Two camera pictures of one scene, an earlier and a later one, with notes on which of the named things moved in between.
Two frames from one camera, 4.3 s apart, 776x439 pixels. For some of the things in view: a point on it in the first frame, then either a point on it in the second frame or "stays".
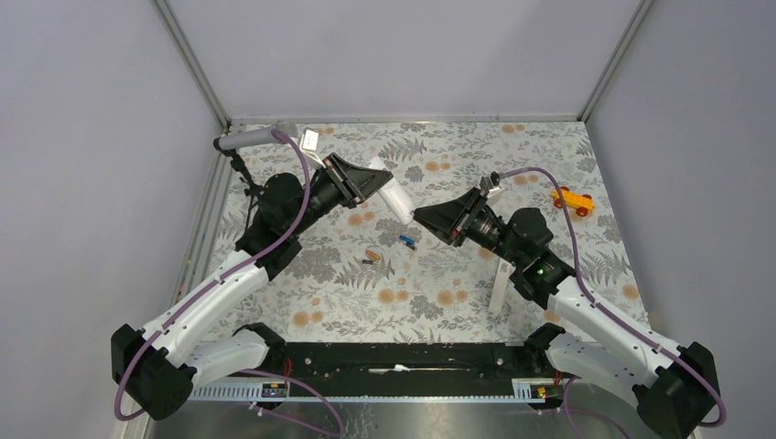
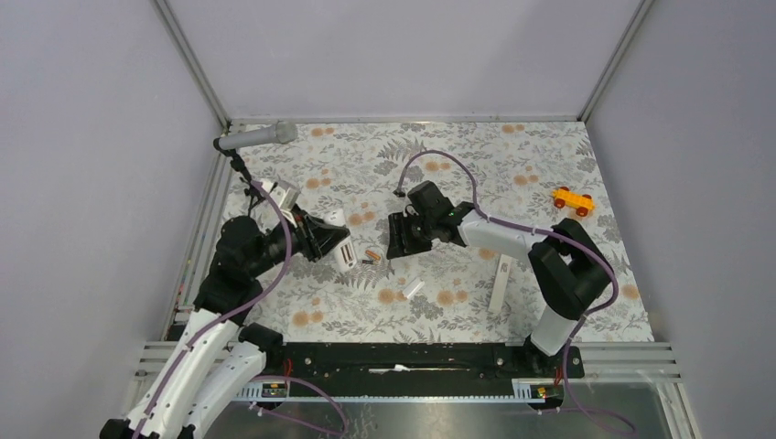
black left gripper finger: (361, 184) -> (320, 251)
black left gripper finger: (353, 182) -> (327, 235)
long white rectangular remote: (501, 284) stays
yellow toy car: (579, 202) stays
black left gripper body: (324, 196) -> (301, 238)
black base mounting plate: (406, 361) stays
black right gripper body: (479, 226) -> (416, 231)
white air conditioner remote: (394, 196) -> (345, 256)
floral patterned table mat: (362, 273) stays
